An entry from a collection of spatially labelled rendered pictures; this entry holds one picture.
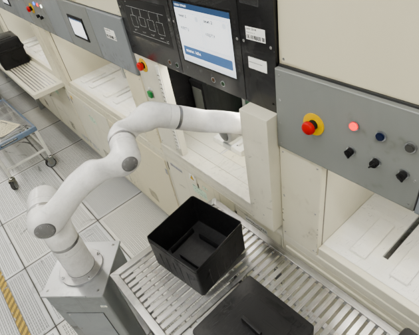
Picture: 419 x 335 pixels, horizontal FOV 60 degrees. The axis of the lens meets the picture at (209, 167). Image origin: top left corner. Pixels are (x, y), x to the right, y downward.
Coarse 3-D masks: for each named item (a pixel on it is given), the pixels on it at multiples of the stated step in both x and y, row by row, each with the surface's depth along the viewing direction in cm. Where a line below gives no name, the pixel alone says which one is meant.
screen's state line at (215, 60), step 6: (186, 48) 130; (192, 48) 128; (192, 54) 130; (198, 54) 127; (204, 54) 124; (210, 54) 121; (210, 60) 123; (216, 60) 121; (222, 60) 118; (228, 60) 116; (222, 66) 120; (228, 66) 117
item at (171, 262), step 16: (192, 208) 161; (208, 208) 154; (160, 224) 147; (176, 224) 156; (192, 224) 165; (208, 224) 163; (224, 224) 152; (240, 224) 141; (160, 240) 151; (176, 240) 160; (192, 240) 159; (208, 240) 155; (224, 240) 136; (240, 240) 146; (160, 256) 145; (176, 256) 154; (192, 256) 153; (208, 256) 152; (224, 256) 140; (176, 272) 143; (192, 272) 130; (208, 272) 135; (224, 272) 145; (208, 288) 140
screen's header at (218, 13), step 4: (176, 4) 121; (180, 4) 119; (184, 4) 118; (188, 4) 116; (184, 8) 119; (188, 8) 117; (192, 8) 116; (196, 8) 114; (200, 8) 112; (204, 8) 111; (200, 12) 114; (204, 12) 112; (208, 12) 111; (212, 12) 109; (216, 12) 108; (220, 12) 106; (224, 12) 105; (220, 16) 107; (224, 16) 106; (228, 16) 105
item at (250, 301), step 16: (240, 288) 128; (256, 288) 127; (224, 304) 125; (240, 304) 124; (256, 304) 123; (272, 304) 122; (208, 320) 121; (224, 320) 120; (240, 320) 119; (256, 320) 118; (272, 320) 118; (288, 320) 117; (304, 320) 116
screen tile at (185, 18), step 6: (180, 12) 122; (180, 18) 124; (186, 18) 121; (192, 18) 118; (198, 18) 116; (186, 24) 123; (192, 24) 120; (198, 24) 118; (180, 30) 127; (198, 30) 119; (186, 36) 126; (192, 36) 124; (198, 36) 121; (186, 42) 128; (192, 42) 126; (198, 42) 123; (204, 48) 122
